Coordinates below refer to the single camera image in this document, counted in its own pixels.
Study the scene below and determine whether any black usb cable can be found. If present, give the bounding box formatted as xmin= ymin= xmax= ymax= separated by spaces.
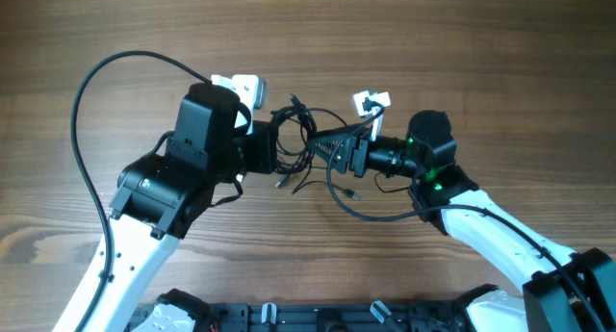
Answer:
xmin=269 ymin=93 xmax=362 ymax=201

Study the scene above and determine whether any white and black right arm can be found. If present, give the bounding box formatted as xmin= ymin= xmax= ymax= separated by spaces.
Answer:
xmin=307 ymin=111 xmax=615 ymax=331

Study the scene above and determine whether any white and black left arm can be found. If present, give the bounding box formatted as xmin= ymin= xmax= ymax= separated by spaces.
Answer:
xmin=54 ymin=75 xmax=277 ymax=331

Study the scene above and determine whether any black right camera cable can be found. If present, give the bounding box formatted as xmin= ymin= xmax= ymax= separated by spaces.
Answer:
xmin=325 ymin=103 xmax=607 ymax=332

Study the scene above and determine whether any black camera cable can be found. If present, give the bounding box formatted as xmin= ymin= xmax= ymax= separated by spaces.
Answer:
xmin=70 ymin=50 xmax=213 ymax=332
xmin=325 ymin=103 xmax=607 ymax=332

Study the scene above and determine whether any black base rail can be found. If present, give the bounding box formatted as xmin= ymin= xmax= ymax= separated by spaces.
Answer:
xmin=199 ymin=300 xmax=475 ymax=332

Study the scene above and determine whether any black left camera cable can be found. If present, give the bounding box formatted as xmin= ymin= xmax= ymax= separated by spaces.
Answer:
xmin=70 ymin=50 xmax=213 ymax=332

